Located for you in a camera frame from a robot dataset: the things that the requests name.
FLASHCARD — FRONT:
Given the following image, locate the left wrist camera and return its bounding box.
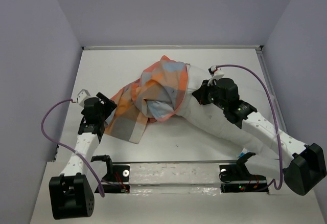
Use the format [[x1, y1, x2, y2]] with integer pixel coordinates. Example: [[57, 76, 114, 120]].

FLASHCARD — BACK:
[[77, 89, 91, 108]]

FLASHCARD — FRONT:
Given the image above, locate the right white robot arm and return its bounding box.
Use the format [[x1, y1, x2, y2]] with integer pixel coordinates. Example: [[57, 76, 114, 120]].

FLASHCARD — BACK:
[[192, 78, 326, 196]]

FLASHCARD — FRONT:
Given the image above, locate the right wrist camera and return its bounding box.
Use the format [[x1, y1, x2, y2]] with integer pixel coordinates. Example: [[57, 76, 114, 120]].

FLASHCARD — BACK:
[[207, 65, 224, 86]]

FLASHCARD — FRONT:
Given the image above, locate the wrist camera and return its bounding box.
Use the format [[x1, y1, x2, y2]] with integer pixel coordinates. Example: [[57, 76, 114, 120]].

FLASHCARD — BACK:
[[207, 65, 224, 86], [77, 89, 91, 108]]

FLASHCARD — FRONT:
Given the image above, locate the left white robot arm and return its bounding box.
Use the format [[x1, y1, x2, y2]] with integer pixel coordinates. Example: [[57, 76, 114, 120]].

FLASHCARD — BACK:
[[49, 89, 116, 220]]

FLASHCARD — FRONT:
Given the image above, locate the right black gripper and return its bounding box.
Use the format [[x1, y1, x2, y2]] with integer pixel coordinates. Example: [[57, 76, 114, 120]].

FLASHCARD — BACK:
[[192, 79, 227, 110]]

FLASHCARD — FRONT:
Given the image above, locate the orange blue checked pillowcase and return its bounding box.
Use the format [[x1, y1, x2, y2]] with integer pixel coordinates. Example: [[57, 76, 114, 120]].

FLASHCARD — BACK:
[[105, 56, 190, 144]]

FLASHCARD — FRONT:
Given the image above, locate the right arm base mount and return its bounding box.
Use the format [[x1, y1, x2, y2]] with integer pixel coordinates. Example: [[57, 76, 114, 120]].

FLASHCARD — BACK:
[[218, 152, 269, 193]]

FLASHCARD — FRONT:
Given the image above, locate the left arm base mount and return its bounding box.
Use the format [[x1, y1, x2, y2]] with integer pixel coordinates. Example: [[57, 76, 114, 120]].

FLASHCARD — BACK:
[[91, 155, 130, 194]]

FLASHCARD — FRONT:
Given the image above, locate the white pillow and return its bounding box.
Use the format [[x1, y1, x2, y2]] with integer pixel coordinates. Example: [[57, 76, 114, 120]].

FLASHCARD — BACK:
[[173, 64, 282, 178]]

